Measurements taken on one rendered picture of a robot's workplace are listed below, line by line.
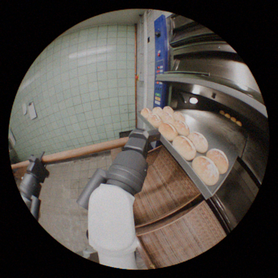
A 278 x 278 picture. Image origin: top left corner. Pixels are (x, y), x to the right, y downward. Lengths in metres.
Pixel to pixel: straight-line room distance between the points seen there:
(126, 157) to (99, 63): 1.43
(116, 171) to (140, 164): 0.05
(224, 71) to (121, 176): 0.53
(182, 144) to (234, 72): 0.40
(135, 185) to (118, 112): 1.43
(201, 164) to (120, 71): 1.45
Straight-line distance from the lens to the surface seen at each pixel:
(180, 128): 0.37
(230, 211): 0.65
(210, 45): 0.59
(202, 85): 0.36
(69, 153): 0.34
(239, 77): 0.46
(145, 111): 0.48
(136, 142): 0.22
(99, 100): 1.48
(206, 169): 0.24
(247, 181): 0.53
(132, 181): 0.16
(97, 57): 1.54
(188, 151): 0.26
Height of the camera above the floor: 1.38
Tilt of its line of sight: 37 degrees down
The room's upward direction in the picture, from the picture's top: straight up
